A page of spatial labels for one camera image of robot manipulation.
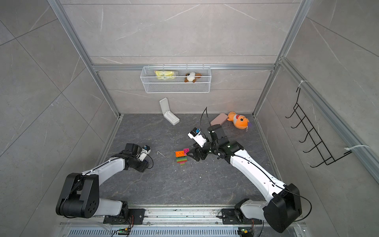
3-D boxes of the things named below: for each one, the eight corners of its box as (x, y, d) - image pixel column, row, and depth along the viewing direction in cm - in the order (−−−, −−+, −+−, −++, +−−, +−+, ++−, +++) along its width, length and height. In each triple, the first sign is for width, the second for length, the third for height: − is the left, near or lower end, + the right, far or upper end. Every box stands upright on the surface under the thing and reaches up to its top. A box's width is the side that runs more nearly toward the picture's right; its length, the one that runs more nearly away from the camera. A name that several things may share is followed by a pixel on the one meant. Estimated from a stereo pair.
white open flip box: (174, 126, 114) (172, 113, 102) (160, 113, 123) (157, 100, 112) (180, 122, 117) (179, 109, 105) (167, 110, 126) (164, 96, 115)
